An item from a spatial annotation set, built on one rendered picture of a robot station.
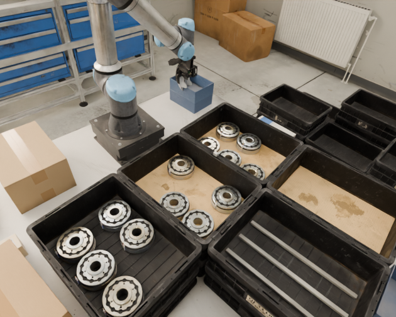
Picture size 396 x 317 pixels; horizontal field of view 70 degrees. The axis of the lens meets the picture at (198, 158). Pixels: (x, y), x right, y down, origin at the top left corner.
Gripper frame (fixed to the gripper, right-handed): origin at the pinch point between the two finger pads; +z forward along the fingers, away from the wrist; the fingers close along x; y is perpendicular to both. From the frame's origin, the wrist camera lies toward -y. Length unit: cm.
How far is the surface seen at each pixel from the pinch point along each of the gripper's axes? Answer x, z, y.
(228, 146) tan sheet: -19, -1, 48
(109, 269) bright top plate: -86, -3, 59
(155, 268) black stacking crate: -76, 0, 67
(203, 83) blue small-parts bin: 14.4, 1.8, 2.5
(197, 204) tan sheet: -51, -1, 60
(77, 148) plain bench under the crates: -61, 12, -8
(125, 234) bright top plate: -76, -3, 54
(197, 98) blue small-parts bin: 1.4, 2.7, 10.0
